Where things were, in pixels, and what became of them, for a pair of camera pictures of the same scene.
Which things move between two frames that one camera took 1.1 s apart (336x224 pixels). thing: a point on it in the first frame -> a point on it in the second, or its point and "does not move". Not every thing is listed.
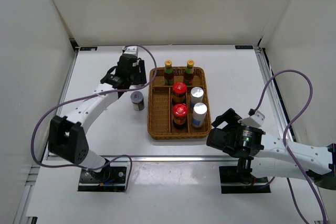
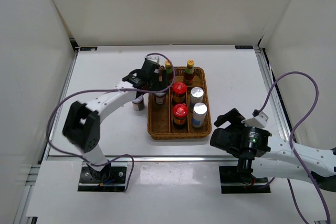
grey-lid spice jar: x=137 y=98 does not move
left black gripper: x=141 y=76 -> x=159 y=84
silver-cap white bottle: x=196 y=96 does not move
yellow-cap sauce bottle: x=189 y=74 does not move
